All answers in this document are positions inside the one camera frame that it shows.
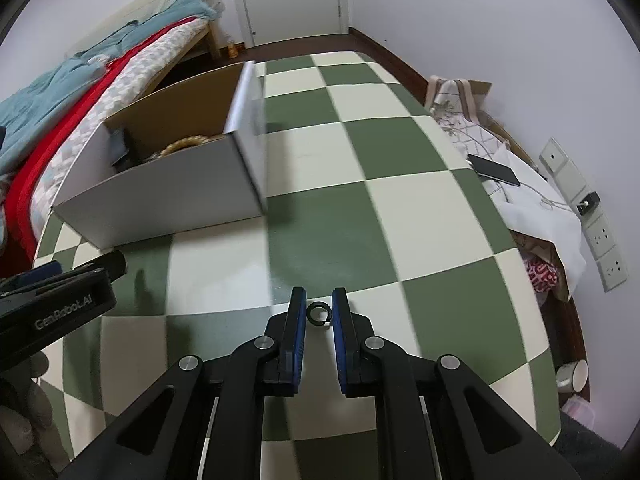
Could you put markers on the black smartphone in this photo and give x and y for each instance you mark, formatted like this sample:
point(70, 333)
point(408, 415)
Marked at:
point(492, 169)

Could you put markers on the white red plastic bag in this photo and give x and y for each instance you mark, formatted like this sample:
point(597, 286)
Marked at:
point(542, 275)

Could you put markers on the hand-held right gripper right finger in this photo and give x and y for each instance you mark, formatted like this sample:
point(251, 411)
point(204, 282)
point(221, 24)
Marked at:
point(339, 330)

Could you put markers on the green white checkered tablecloth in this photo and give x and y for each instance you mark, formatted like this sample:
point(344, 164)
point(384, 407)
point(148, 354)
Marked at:
point(400, 160)

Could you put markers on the white mug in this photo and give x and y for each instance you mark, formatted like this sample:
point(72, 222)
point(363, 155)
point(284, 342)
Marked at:
point(572, 375)

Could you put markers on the grid pattern tote bag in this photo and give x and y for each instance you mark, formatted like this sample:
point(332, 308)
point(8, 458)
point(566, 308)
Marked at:
point(460, 110)

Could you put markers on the grey white checkered bed sheet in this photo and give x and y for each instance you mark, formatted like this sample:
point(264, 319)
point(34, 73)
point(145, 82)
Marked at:
point(140, 65)

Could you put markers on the person's left hand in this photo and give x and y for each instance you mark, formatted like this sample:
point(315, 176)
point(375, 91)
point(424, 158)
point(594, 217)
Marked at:
point(25, 410)

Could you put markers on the black smart band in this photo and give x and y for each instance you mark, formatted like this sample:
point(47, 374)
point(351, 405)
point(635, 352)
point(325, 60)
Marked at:
point(122, 147)

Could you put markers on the small bottle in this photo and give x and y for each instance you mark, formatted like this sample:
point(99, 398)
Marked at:
point(231, 49)

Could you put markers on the white cardboard box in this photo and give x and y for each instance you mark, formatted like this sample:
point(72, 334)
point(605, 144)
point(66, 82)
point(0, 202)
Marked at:
point(165, 200)

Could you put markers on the white wall socket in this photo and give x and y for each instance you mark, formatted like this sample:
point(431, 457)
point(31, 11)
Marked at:
point(592, 219)
point(602, 237)
point(614, 270)

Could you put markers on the white cloth bag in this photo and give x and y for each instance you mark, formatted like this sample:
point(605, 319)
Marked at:
point(540, 225)

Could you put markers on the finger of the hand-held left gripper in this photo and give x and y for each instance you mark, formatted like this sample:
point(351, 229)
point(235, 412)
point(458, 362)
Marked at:
point(30, 275)
point(112, 262)

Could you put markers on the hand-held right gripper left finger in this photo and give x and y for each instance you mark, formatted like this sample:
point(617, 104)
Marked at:
point(298, 330)

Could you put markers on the clear plastic container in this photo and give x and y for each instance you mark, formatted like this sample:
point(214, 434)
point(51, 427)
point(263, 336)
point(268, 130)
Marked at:
point(577, 410)

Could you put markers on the brown cardboard box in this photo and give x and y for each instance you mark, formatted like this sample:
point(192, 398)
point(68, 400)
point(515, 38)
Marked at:
point(480, 90)

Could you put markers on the black charger plug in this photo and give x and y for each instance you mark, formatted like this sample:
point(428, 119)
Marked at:
point(587, 202)

